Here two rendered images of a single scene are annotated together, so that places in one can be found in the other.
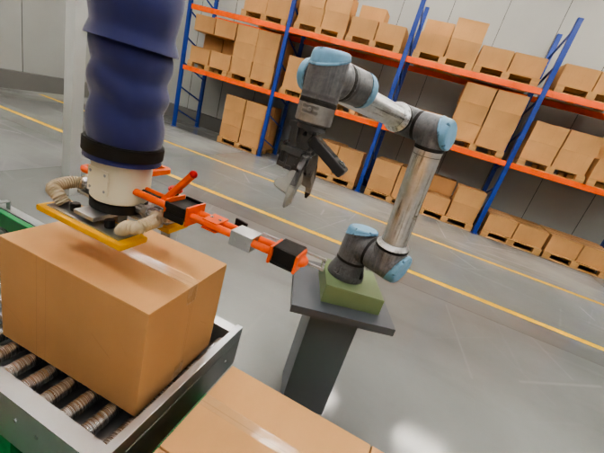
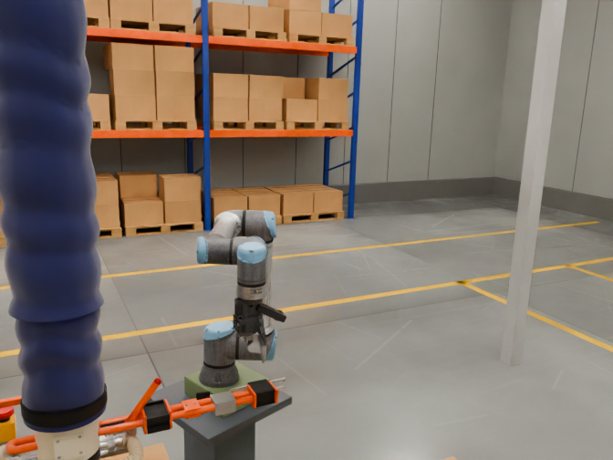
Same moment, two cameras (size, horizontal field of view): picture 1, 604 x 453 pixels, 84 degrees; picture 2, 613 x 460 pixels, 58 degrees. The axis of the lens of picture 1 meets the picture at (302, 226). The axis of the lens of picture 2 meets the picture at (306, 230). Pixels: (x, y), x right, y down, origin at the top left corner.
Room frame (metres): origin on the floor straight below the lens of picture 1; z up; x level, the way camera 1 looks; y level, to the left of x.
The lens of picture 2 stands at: (-0.53, 1.04, 2.17)
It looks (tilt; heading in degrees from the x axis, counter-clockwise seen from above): 14 degrees down; 318
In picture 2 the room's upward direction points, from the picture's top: 2 degrees clockwise
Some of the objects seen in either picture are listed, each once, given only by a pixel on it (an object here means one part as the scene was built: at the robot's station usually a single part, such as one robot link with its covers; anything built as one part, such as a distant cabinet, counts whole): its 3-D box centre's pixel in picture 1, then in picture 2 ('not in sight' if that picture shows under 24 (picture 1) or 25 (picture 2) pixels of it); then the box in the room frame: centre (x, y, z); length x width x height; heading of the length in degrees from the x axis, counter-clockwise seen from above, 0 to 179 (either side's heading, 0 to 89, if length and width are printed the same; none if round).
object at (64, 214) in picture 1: (92, 218); not in sight; (0.90, 0.62, 1.09); 0.34 x 0.10 x 0.05; 75
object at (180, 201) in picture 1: (184, 209); (155, 415); (0.92, 0.35, 1.20); 0.10 x 0.08 x 0.06; 165
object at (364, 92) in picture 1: (350, 85); (250, 252); (0.94, -0.02, 1.66); 0.12 x 0.12 x 0.09; 51
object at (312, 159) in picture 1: (302, 147); (249, 315); (0.84, 0.05, 1.48); 0.09 x 0.08 x 0.12; 74
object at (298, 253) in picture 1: (287, 255); (262, 393); (0.82, 0.02, 1.20); 0.08 x 0.07 x 0.05; 75
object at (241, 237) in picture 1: (245, 238); (223, 402); (0.86, 0.14, 1.19); 0.07 x 0.07 x 0.04; 75
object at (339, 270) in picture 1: (348, 265); (219, 369); (1.56, -0.29, 0.89); 0.19 x 0.19 x 0.10
